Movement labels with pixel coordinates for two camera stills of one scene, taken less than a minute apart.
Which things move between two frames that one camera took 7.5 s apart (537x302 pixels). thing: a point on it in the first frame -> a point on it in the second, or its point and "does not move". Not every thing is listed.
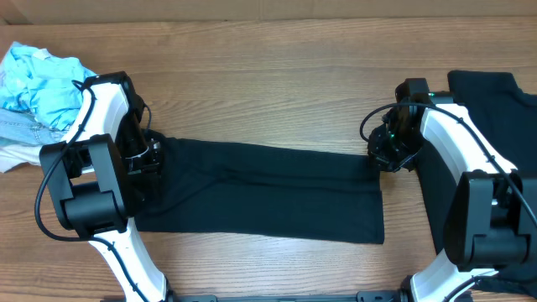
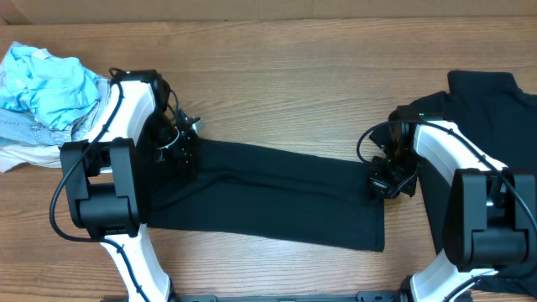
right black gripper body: (378, 152) -> (388, 180)
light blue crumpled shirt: (44, 85) does not move
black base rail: (365, 296) does not move
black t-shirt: (260, 190) does not move
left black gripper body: (152, 158) -> (185, 151)
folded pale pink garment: (13, 155) does not move
